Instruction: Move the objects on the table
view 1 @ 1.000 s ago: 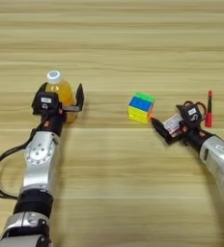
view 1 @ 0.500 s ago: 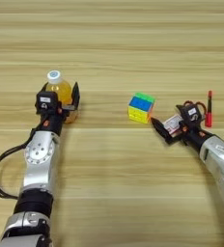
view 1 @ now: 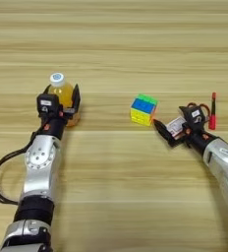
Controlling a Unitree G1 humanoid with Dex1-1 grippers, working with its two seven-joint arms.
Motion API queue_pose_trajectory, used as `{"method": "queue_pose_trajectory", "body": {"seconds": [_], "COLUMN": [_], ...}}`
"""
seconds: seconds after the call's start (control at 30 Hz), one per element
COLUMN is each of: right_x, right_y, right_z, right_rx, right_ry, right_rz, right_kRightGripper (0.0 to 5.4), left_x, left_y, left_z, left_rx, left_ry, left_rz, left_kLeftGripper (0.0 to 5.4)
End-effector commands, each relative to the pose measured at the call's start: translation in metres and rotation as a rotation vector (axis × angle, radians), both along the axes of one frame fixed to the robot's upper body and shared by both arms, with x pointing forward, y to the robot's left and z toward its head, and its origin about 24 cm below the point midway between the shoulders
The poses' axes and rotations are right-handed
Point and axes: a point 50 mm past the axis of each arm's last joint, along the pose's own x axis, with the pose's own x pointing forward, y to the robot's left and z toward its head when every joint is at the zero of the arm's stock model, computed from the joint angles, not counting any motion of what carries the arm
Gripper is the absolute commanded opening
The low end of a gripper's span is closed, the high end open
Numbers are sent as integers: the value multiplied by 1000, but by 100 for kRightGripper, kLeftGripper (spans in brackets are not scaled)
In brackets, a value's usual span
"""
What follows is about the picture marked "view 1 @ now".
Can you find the small red white card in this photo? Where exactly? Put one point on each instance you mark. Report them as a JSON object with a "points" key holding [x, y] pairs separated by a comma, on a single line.
{"points": [[176, 126]]}

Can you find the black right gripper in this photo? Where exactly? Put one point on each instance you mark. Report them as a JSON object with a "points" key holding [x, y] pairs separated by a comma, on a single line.
{"points": [[198, 138]]}

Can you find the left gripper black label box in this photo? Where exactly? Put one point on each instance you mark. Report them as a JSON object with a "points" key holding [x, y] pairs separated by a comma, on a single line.
{"points": [[47, 105]]}

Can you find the orange juice bottle white cap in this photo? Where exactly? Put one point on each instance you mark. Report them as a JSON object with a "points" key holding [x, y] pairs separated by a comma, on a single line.
{"points": [[63, 93]]}

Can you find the multicoloured puzzle cube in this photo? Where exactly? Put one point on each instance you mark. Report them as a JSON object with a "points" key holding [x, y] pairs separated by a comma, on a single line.
{"points": [[142, 110]]}

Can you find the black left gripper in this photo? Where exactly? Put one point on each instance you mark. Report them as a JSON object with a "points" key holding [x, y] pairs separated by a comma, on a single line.
{"points": [[53, 126]]}

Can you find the red marker pen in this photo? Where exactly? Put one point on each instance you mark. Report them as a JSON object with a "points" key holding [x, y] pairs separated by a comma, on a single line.
{"points": [[212, 119]]}

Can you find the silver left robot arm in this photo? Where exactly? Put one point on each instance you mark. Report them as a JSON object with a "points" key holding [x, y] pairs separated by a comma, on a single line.
{"points": [[40, 170]]}

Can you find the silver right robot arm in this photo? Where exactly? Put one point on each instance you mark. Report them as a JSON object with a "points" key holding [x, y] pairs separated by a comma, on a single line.
{"points": [[225, 164]]}

